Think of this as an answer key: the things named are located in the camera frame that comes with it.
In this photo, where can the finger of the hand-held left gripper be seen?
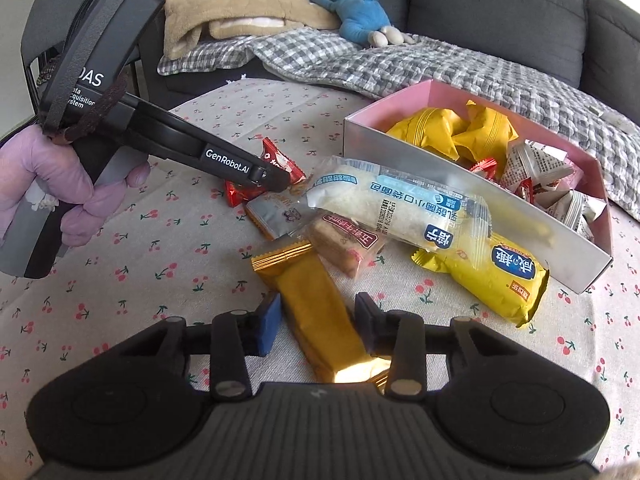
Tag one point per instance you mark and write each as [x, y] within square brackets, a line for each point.
[270, 180]

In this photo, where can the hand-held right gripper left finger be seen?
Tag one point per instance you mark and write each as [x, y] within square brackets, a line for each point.
[269, 326]

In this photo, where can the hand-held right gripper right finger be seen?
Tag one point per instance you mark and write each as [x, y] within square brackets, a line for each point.
[367, 321]

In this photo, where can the pale grey snack packet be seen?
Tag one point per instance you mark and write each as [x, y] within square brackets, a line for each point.
[272, 212]

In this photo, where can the gold snack packet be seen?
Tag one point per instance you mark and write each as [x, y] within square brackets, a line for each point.
[320, 310]

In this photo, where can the clear brown cake packet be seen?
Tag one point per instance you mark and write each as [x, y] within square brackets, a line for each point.
[345, 250]

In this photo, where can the clear bread packet blue label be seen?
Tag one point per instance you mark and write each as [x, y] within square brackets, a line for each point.
[390, 200]

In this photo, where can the small yellow packet blue label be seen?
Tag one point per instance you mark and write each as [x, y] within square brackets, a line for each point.
[500, 285]

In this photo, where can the pink cardboard box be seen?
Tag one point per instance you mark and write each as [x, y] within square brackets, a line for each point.
[450, 200]

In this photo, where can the large yellow snack packet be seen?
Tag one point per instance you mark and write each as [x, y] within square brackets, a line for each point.
[487, 130]
[430, 130]

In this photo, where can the red white candy packet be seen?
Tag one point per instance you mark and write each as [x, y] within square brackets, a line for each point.
[525, 190]

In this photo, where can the white text-printed snack packet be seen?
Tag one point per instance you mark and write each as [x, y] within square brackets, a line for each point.
[570, 210]
[537, 160]

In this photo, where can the person's left hand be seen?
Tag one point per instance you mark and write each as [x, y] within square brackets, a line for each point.
[45, 170]

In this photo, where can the beige quilted blanket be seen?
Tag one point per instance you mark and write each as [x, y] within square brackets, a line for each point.
[225, 10]

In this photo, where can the cherry print tablecloth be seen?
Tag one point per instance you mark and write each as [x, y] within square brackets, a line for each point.
[150, 260]

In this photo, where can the blue plush toy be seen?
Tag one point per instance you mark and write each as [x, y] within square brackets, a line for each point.
[360, 10]

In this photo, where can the grey checked blanket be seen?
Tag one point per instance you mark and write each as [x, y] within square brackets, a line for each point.
[450, 60]

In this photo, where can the dark grey sofa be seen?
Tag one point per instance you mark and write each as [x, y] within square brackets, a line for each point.
[475, 0]

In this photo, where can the white booklet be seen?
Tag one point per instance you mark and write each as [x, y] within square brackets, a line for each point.
[617, 119]

